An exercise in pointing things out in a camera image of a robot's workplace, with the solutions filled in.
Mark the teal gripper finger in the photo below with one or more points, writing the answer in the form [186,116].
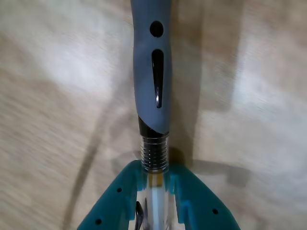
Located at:
[204,206]
[112,203]

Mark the clear pen with grey grip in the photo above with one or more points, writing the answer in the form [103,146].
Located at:
[144,72]

